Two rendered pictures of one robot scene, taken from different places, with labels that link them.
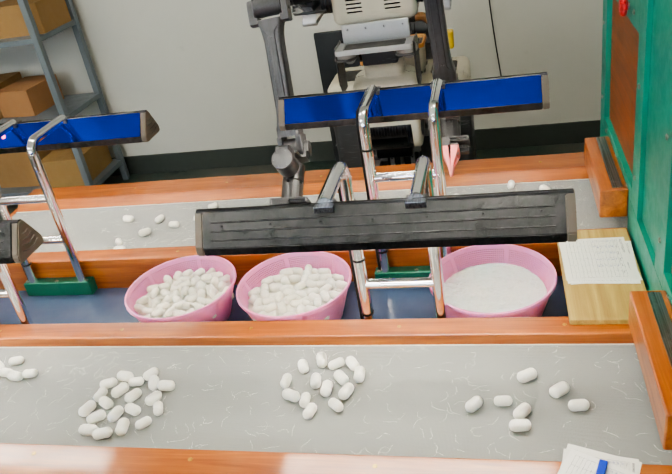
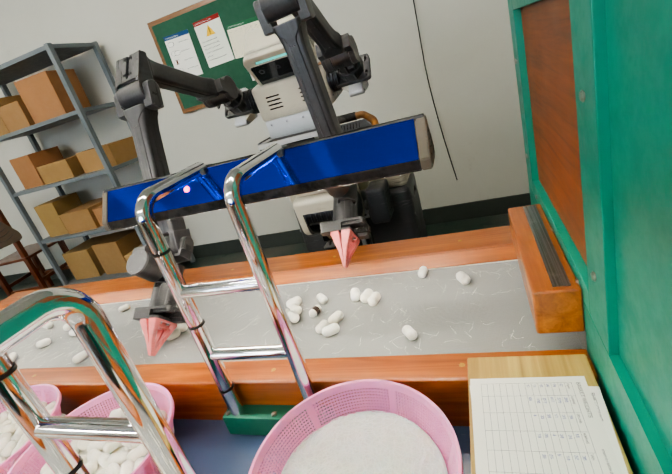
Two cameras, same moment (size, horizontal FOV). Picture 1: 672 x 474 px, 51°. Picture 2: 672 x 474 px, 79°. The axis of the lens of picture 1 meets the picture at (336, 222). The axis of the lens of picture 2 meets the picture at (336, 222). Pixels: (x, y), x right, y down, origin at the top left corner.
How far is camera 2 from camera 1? 105 cm
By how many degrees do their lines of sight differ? 10
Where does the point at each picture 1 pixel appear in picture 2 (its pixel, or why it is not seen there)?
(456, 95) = (298, 163)
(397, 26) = not seen: hidden behind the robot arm
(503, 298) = not seen: outside the picture
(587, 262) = (520, 443)
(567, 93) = (508, 172)
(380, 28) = (300, 119)
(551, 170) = (472, 251)
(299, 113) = (122, 207)
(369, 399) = not seen: outside the picture
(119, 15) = (175, 148)
